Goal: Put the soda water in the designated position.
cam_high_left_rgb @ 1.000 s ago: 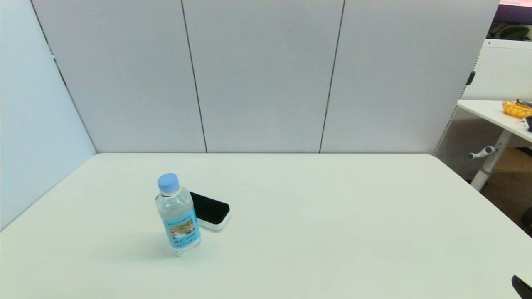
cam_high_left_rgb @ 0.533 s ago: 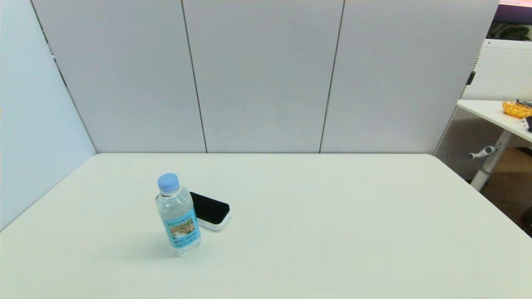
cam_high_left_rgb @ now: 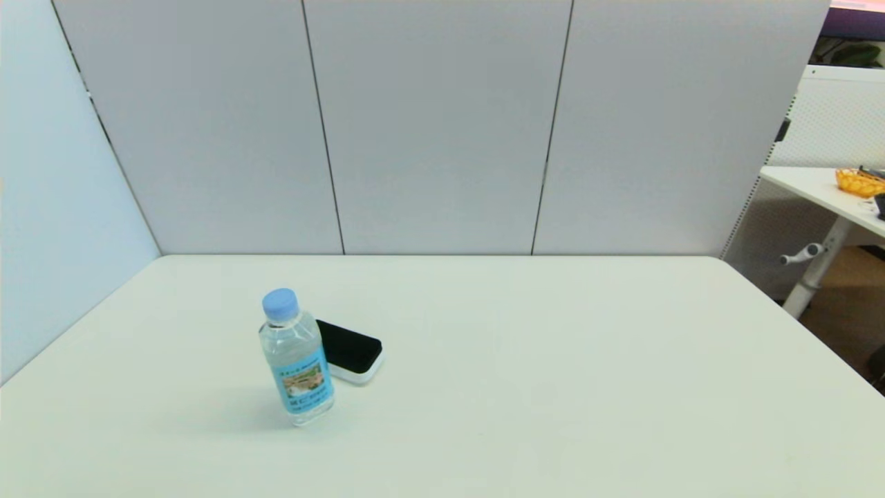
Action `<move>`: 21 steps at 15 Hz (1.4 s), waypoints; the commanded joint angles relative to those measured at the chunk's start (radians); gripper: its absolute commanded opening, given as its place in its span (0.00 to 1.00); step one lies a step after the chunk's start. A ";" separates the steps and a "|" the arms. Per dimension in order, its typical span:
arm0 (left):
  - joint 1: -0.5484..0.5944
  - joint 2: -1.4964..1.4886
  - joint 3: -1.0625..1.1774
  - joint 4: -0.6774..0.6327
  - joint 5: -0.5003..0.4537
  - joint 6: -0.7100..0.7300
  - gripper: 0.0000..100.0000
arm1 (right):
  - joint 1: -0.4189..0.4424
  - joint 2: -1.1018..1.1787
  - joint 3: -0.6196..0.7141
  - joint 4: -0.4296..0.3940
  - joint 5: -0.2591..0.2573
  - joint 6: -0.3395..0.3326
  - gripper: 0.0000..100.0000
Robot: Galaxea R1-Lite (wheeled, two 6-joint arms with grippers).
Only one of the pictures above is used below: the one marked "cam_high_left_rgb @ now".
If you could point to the orange basket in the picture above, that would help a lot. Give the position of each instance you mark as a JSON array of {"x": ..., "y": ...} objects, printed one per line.
[{"x": 861, "y": 183}]

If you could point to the dark item on side desk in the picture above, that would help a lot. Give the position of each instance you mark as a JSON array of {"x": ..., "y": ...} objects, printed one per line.
[{"x": 881, "y": 206}]

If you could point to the dark green plant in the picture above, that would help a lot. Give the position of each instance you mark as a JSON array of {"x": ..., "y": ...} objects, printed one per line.
[{"x": 854, "y": 54}]

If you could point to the black and white board eraser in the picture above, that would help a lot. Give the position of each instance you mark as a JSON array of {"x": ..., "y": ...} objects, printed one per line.
[{"x": 352, "y": 349}]

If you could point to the black partition clip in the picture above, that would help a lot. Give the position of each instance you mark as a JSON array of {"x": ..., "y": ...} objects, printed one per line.
[{"x": 786, "y": 129}]

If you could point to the clear bottle with blue label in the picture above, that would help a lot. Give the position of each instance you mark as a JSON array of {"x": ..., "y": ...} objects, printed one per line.
[{"x": 301, "y": 387}]

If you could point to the white side desk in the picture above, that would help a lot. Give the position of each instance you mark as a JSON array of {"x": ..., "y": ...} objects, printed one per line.
[{"x": 809, "y": 277}]

